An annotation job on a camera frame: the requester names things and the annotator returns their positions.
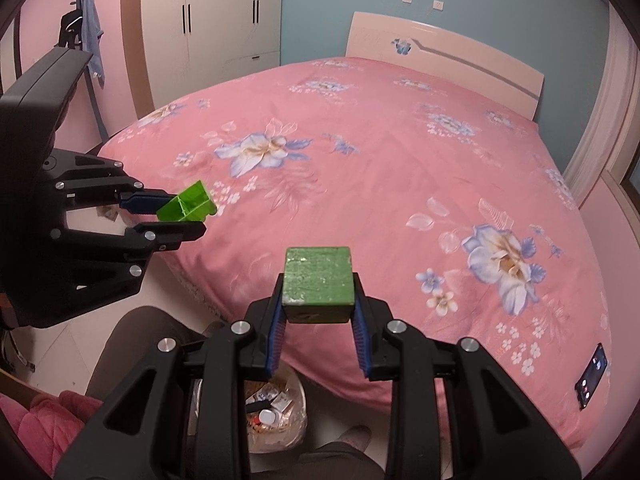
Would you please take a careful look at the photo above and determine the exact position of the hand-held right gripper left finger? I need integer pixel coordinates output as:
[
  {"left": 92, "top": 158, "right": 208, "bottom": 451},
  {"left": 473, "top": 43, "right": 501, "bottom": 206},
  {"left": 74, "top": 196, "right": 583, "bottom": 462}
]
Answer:
[{"left": 52, "top": 272, "right": 288, "bottom": 480}]

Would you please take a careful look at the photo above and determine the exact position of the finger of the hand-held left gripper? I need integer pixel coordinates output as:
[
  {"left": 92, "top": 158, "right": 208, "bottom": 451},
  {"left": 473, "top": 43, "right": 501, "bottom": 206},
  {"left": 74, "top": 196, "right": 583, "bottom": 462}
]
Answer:
[
  {"left": 42, "top": 149, "right": 178, "bottom": 214},
  {"left": 20, "top": 221, "right": 207, "bottom": 328}
]

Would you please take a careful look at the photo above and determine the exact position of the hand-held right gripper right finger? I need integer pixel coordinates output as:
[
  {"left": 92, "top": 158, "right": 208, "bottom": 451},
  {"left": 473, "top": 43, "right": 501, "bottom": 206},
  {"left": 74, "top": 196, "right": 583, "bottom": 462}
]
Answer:
[{"left": 350, "top": 272, "right": 583, "bottom": 480}]

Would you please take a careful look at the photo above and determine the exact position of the green plastic piece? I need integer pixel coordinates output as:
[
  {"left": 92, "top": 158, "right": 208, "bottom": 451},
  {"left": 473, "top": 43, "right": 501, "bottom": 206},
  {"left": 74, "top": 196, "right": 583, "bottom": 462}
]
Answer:
[{"left": 156, "top": 180, "right": 217, "bottom": 223}]

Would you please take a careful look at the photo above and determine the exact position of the green wooden block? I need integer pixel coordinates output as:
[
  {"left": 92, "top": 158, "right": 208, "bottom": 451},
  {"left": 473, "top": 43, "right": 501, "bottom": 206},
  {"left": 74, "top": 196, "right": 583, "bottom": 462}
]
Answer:
[{"left": 281, "top": 246, "right": 357, "bottom": 324}]

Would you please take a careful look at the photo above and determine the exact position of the white plastic bag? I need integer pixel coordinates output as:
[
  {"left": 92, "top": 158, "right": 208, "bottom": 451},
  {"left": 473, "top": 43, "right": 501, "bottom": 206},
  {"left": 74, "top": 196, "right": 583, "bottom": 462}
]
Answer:
[{"left": 242, "top": 362, "right": 308, "bottom": 456}]

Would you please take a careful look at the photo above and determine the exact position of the person's right foot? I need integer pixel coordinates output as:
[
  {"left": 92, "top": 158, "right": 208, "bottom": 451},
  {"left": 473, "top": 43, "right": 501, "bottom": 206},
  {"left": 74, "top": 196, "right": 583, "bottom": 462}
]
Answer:
[{"left": 337, "top": 425, "right": 372, "bottom": 457}]

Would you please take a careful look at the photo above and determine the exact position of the black coat stand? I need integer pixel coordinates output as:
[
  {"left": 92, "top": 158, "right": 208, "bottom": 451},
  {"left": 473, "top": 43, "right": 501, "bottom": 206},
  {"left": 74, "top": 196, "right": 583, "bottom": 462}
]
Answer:
[{"left": 57, "top": 0, "right": 111, "bottom": 141}]

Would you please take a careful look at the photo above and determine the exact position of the blue hanging towel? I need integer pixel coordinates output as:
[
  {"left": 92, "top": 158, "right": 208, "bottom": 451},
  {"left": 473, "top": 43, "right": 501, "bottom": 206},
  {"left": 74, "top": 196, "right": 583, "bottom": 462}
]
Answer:
[{"left": 79, "top": 0, "right": 107, "bottom": 88}]

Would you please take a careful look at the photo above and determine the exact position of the person's right leg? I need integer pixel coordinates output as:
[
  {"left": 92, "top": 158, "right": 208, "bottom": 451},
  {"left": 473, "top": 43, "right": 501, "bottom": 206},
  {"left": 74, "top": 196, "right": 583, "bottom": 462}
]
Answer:
[{"left": 299, "top": 440, "right": 393, "bottom": 480}]

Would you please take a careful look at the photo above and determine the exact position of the pink floral bed sheet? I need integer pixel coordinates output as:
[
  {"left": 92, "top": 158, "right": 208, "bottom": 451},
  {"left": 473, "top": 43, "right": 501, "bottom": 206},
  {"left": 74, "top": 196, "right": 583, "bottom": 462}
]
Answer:
[{"left": 97, "top": 55, "right": 613, "bottom": 448}]

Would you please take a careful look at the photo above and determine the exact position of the cream wardrobe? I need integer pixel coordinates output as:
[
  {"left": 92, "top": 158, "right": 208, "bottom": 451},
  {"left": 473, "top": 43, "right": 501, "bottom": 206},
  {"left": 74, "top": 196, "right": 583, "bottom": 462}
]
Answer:
[{"left": 120, "top": 0, "right": 286, "bottom": 111}]

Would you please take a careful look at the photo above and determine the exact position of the pink quilted cushion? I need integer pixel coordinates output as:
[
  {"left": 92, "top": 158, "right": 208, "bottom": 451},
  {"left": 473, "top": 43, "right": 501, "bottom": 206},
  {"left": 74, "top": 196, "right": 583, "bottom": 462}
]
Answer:
[{"left": 0, "top": 391, "right": 103, "bottom": 478}]

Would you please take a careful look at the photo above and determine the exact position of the black smartphone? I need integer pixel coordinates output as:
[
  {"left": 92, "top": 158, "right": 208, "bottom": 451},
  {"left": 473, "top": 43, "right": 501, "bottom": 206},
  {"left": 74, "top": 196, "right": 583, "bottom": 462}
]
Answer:
[{"left": 574, "top": 342, "right": 609, "bottom": 411}]

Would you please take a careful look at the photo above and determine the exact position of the pale pink headboard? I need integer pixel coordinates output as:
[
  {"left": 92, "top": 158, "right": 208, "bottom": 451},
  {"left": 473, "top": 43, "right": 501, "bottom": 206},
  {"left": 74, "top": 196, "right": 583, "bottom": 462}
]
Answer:
[{"left": 345, "top": 11, "right": 545, "bottom": 122}]

